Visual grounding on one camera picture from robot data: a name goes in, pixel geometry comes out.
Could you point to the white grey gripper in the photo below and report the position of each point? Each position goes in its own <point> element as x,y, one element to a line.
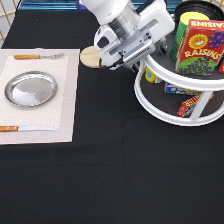
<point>128,34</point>

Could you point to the black plastic bowl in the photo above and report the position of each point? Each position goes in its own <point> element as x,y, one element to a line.
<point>212,11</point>

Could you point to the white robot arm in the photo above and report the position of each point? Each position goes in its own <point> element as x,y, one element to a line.
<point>127,34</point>

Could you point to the white two-tier lazy Susan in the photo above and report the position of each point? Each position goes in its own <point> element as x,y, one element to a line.
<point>164,106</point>

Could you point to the round silver metal plate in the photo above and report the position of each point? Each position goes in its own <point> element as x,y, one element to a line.
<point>30,89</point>

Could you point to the red raisins box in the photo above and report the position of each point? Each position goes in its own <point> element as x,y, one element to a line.
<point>201,48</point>

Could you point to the blue yellow can lower tier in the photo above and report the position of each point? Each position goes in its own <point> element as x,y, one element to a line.
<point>151,77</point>

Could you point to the round wooden coaster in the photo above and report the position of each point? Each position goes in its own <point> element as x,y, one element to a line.
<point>90,57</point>

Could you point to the red butter box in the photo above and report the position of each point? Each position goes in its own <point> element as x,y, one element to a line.
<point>221,67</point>

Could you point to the red box lower tier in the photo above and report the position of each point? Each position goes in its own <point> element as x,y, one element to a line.
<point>187,107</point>

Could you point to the beige woven placemat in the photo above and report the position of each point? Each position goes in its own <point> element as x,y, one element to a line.
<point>58,113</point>

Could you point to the wooden handled fork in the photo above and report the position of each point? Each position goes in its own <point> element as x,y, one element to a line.
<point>27,57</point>

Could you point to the wooden handled knife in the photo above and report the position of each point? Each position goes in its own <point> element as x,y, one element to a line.
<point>25,128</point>

